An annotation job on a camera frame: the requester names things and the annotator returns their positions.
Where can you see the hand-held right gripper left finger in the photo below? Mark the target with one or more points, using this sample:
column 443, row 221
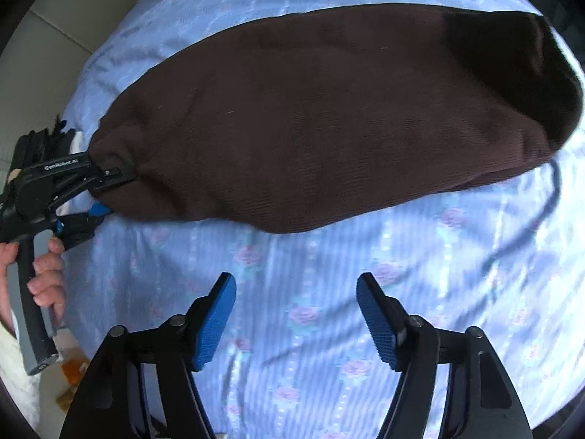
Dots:
column 215, row 324

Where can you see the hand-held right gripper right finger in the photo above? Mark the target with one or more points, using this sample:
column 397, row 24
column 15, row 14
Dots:
column 377, row 320

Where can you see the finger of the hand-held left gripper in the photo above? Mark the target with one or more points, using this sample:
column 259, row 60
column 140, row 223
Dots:
column 109, row 174
column 89, row 222

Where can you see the dark brown pants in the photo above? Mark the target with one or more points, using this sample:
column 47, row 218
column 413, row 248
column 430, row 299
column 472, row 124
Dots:
column 338, row 119

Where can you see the person's left hand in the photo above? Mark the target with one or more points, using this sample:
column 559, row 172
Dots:
column 43, row 279

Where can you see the blue floral bed sheet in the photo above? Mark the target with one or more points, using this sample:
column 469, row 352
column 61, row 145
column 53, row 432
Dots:
column 320, row 311

